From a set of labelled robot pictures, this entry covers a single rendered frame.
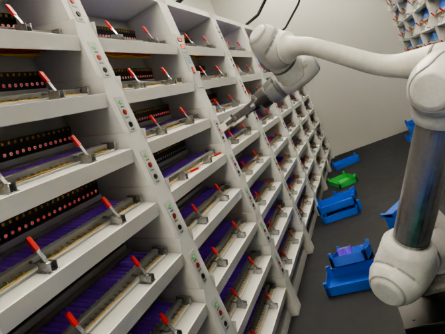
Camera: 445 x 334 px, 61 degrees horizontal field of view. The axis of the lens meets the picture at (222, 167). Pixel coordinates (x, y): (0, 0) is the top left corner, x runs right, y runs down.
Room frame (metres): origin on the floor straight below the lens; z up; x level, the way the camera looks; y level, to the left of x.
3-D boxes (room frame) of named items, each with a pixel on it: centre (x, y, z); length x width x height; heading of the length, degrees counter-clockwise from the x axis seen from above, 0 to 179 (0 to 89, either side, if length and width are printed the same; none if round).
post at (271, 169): (2.58, -0.25, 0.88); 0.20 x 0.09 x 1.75; 66
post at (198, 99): (1.94, 0.03, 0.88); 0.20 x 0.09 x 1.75; 66
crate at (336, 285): (1.92, -0.40, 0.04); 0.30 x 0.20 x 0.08; 66
